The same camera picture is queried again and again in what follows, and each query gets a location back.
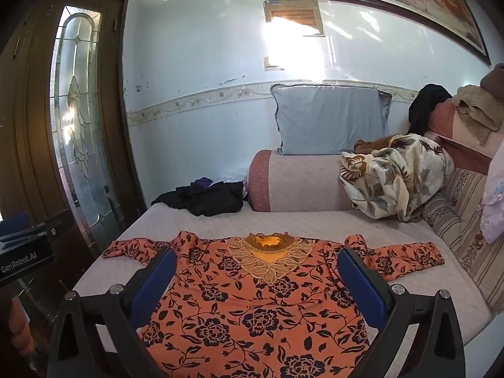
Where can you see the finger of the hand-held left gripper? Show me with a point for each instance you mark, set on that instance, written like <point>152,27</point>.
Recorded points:
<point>51,222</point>
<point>13,221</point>

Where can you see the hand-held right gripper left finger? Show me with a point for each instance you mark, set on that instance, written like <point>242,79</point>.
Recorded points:
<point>157,279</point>

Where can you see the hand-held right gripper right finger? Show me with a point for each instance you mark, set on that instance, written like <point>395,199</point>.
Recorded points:
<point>362,283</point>

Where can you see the orange floral shirt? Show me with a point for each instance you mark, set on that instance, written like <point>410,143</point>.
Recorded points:
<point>252,315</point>

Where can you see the black clothes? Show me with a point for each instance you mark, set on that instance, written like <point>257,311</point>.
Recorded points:
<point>208,201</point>

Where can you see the person's left hand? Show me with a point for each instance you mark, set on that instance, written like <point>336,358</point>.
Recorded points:
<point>19,330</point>

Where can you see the pink quilted sofa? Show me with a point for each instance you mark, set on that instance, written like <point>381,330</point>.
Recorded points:
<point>299,224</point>

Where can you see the wooden stained glass door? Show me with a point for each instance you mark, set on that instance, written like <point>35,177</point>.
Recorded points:
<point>39,126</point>

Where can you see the purple cloth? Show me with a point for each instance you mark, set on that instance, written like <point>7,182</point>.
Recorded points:
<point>201,182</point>

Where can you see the cream floral blanket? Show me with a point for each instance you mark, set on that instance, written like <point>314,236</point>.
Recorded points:
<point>397,177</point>

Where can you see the striped cushion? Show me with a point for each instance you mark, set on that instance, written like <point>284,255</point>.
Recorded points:
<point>468,224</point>

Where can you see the clear plastic bag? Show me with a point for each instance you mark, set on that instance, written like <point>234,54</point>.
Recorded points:
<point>232,175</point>

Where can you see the brown cloth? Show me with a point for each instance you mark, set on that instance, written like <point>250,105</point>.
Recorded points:
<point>370,146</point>

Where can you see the pink flowered pillow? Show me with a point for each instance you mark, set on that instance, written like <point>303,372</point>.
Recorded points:
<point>495,204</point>

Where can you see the blue pillow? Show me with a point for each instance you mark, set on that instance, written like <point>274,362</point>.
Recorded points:
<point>327,122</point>

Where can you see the black garment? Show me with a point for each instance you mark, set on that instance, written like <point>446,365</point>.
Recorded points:
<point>427,106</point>

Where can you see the beige fleece towel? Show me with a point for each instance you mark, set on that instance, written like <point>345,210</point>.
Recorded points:
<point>476,110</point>

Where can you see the dark brown blanket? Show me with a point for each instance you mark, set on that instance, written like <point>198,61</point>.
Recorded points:
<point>494,78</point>

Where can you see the wall switch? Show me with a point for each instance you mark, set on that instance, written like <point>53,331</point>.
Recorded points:
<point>269,63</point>

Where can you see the wall panel box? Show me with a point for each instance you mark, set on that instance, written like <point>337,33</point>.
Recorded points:
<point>293,15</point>

